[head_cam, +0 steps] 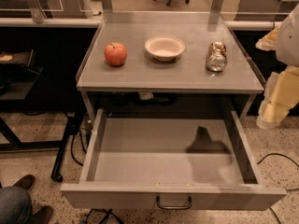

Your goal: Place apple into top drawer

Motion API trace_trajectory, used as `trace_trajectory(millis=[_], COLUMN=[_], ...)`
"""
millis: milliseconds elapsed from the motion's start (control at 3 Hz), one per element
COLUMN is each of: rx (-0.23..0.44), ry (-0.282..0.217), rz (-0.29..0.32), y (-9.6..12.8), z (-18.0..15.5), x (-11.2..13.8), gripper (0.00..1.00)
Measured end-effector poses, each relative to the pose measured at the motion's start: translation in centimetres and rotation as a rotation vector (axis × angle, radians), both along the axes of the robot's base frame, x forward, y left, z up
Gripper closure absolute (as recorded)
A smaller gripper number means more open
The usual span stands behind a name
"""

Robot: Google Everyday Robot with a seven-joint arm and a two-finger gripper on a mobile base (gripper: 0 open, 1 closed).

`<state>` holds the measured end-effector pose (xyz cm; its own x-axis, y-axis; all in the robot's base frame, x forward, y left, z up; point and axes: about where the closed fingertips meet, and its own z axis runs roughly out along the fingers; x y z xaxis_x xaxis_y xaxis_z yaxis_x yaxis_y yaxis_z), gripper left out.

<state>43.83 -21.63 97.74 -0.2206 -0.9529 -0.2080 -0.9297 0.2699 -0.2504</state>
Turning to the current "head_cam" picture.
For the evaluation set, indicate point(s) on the red apple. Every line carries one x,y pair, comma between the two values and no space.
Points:
115,54

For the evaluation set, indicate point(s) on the black drawer handle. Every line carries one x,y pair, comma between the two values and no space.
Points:
176,204

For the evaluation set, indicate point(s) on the crushed silver can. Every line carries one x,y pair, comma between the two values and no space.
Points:
216,59

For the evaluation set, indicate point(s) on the grey open drawer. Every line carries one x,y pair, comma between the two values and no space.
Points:
131,161

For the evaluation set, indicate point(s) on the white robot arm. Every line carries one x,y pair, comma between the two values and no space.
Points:
284,40

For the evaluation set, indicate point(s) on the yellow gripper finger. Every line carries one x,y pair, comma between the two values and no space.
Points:
280,96

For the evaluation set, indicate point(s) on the white paper bowl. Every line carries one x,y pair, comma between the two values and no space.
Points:
164,48

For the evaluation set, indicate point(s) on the brown shoe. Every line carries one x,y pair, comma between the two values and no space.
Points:
26,182
43,216

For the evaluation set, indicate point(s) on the brown right shoe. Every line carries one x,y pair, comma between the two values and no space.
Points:
43,216

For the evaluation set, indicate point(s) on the grey cabinet table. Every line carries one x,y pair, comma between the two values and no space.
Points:
186,73

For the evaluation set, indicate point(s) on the brown left shoe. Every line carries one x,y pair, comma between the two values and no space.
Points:
26,182

